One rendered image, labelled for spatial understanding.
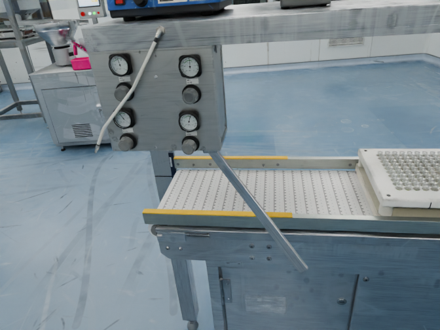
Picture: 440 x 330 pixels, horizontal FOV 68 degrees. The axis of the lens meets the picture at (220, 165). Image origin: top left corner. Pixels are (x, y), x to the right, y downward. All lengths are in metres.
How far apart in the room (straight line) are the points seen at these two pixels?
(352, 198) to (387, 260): 0.16
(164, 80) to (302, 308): 0.72
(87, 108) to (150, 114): 2.65
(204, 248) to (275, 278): 0.23
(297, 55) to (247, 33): 5.37
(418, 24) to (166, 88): 0.40
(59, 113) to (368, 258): 2.98
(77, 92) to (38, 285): 1.78
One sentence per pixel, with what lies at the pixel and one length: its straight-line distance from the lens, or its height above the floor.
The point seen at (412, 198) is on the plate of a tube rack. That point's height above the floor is 0.89.
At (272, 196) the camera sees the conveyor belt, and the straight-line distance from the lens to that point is 0.86.
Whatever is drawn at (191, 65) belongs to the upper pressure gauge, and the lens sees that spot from 0.56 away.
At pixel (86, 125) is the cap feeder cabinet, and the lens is 3.33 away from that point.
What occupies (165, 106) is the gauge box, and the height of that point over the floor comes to 1.12.
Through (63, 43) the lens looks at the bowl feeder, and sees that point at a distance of 3.45.
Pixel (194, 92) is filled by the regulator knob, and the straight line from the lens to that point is 0.57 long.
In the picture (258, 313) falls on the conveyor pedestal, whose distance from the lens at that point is 1.05.
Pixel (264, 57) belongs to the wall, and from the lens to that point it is 5.83.
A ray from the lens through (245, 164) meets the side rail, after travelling 0.97.
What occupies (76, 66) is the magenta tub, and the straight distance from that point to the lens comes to 3.20.
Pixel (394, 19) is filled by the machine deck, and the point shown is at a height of 1.24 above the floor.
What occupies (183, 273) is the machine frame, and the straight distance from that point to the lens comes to 1.32.
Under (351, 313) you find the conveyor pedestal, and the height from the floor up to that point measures 0.48.
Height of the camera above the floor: 1.30
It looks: 28 degrees down
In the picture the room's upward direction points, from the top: 5 degrees counter-clockwise
